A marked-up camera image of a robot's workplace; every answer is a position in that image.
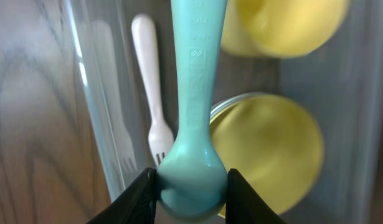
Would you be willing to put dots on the yellow plastic cup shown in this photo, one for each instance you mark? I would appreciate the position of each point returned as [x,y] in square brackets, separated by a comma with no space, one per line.
[280,28]

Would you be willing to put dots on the yellow plastic bowl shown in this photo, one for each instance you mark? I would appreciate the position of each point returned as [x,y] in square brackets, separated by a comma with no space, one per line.
[274,143]

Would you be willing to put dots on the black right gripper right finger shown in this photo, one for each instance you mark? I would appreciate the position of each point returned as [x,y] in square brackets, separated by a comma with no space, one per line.
[244,205]

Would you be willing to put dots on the clear plastic storage container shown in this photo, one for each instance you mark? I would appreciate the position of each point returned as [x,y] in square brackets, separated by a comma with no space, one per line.
[340,84]

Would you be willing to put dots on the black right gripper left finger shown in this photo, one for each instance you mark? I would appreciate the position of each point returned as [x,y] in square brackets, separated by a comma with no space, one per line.
[136,205]

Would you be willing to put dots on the light blue plastic spoon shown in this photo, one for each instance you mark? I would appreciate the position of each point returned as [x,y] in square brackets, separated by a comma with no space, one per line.
[192,180]

